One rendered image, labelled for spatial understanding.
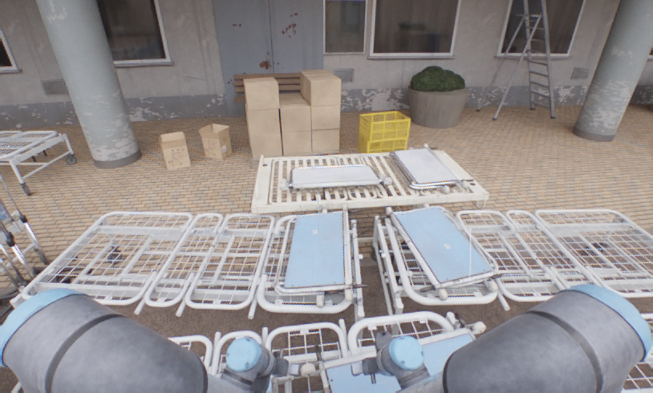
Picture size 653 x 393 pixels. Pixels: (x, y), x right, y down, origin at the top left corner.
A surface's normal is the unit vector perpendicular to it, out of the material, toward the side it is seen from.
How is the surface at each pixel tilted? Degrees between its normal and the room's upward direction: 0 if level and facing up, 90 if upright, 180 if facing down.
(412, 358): 19
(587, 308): 5
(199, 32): 90
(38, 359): 45
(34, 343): 35
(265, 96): 90
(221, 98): 90
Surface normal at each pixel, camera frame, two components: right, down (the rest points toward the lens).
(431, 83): 0.12, 0.21
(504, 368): -0.68, -0.45
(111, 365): 0.40, -0.57
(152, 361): 0.70, -0.60
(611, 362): 0.34, -0.13
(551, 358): -0.28, -0.55
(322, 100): 0.25, 0.48
